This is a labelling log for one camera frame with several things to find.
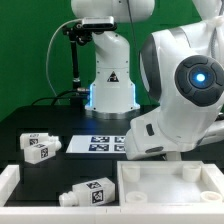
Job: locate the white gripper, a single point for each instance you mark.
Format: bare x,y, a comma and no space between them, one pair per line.
157,133

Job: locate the white square tabletop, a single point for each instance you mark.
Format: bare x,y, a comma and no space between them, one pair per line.
170,187

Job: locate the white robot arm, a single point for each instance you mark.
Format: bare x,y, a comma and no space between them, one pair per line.
179,72

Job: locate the white tag sheet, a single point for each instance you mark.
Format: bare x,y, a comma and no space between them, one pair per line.
83,144

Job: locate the white U-shaped fence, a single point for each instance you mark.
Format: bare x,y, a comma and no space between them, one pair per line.
97,215

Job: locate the black camera stand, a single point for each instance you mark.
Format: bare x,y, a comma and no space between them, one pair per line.
77,37

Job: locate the silver rear camera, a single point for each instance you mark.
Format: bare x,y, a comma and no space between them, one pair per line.
99,23

